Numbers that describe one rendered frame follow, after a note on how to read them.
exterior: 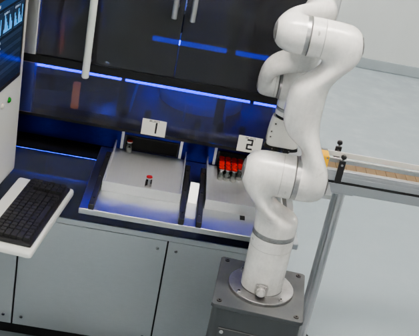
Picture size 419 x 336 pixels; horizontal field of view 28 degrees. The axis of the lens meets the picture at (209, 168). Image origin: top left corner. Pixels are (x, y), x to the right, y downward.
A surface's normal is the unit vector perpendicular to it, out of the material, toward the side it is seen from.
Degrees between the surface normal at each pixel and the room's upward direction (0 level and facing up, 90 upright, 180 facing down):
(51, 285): 90
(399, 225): 0
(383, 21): 90
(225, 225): 0
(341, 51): 93
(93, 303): 90
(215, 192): 0
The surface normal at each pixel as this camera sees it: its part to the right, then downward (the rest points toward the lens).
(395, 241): 0.18, -0.89
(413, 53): -0.03, 0.43
